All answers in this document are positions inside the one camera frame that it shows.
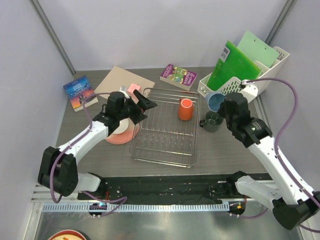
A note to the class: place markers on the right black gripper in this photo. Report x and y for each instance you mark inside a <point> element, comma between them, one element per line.
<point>221,110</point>

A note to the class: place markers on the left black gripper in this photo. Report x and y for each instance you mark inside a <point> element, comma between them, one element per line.
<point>142,105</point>

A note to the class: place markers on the orange white bowl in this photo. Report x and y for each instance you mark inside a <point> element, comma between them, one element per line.
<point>123,125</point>

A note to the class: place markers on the pink cream plate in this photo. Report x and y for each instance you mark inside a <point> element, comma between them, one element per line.
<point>126,136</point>

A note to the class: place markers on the blue cup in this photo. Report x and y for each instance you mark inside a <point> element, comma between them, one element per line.
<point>214,100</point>

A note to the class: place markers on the grey mug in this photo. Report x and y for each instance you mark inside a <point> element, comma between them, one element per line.
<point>211,122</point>

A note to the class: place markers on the metal wire dish rack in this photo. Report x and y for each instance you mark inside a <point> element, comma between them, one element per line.
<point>163,137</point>

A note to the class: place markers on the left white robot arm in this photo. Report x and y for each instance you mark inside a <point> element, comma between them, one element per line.
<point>59,165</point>

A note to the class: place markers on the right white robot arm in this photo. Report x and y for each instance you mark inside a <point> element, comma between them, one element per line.
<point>293,201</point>

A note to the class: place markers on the pink cube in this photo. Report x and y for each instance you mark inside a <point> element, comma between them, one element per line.
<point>132,88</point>

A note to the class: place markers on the brown cardboard sheet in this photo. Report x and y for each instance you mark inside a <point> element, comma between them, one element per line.
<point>118,77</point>

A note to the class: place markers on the orange cup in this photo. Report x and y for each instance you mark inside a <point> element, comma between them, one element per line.
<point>185,109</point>

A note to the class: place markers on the dark green folder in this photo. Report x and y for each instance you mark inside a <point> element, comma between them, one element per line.
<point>232,63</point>

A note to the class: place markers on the purple children's book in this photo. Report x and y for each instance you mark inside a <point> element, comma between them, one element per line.
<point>178,76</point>

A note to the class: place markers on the light green clipboard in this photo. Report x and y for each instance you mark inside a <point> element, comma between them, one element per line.
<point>257,50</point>

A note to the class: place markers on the blue Jane Eyre book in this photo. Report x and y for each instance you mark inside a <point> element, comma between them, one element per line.
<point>80,93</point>

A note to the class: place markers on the red rimmed plate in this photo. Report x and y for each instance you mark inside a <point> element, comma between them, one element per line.
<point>67,234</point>

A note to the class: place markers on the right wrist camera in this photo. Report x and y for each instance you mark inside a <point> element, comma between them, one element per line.
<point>249,90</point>

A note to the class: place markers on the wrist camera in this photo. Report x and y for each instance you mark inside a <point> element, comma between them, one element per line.
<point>123,89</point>
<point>249,90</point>

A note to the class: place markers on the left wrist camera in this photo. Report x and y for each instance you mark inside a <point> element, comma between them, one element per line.
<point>123,89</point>

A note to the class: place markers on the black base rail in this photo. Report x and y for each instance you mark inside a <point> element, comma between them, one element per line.
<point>167,190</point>

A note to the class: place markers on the white slotted cable duct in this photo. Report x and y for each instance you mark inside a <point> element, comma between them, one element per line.
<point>97,207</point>

